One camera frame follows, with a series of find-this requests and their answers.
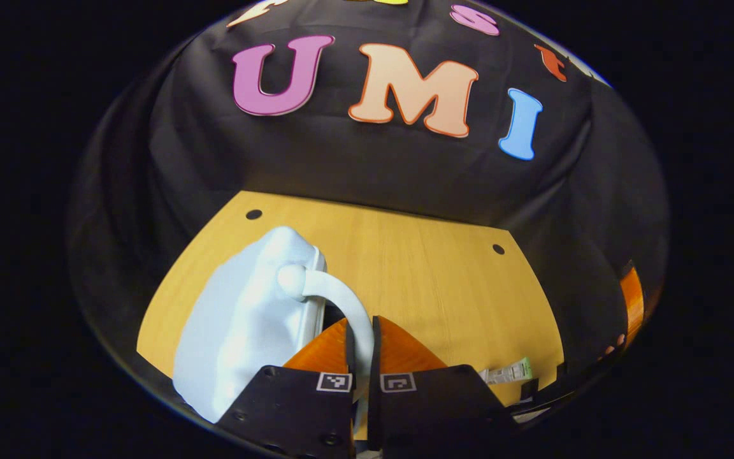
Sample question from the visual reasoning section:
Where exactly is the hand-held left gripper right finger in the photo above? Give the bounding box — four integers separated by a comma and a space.
367, 316, 521, 459

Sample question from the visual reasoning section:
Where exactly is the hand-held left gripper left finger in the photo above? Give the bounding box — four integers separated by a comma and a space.
214, 317, 356, 459

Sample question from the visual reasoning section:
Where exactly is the black backdrop cloth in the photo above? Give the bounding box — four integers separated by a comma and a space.
68, 0, 670, 409

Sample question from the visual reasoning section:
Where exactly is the white hard-shell suitcase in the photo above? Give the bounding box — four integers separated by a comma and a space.
173, 226, 377, 425

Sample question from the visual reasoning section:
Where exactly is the white green label cream tube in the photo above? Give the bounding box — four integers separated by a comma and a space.
479, 357, 533, 385

